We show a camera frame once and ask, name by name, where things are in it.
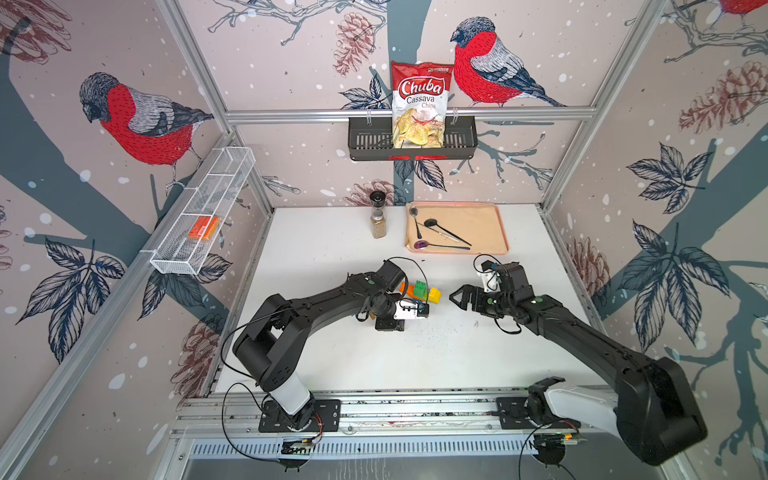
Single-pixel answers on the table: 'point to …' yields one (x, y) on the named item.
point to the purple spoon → (423, 244)
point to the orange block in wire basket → (204, 228)
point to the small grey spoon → (414, 212)
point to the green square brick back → (420, 290)
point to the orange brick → (410, 290)
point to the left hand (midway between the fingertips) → (405, 311)
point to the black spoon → (432, 222)
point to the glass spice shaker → (378, 219)
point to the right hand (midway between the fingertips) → (460, 297)
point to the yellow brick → (434, 295)
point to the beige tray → (454, 228)
